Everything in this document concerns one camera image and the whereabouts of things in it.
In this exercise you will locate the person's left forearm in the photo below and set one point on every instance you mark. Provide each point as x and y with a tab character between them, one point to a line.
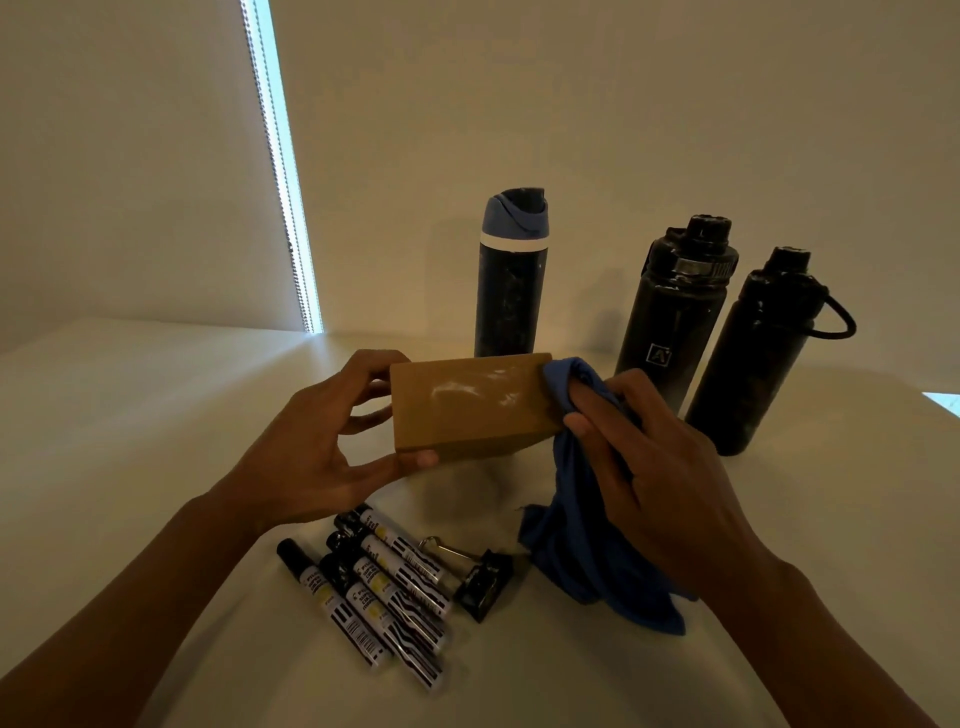
112	637

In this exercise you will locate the person's left hand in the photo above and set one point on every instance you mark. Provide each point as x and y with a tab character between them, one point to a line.
300	465

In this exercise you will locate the black white striped marker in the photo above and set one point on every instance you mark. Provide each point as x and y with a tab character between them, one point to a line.
409	581
412	555
401	607
394	637

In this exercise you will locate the brown paper box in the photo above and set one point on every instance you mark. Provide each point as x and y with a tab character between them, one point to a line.
472	405

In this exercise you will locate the navy bottle with blue lid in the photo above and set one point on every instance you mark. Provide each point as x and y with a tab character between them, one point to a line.
510	300

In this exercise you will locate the person's right hand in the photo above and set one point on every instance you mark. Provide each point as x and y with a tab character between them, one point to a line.
682	502

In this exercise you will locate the barcode label black marker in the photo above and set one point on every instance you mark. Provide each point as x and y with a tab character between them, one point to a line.
345	619

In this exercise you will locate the blue cloth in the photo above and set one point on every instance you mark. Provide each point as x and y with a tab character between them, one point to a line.
585	547

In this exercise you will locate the black grey gradient bottle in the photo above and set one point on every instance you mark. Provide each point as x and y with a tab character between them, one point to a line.
671	322

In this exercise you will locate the black binder clip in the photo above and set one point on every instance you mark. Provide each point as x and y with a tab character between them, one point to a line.
484	589

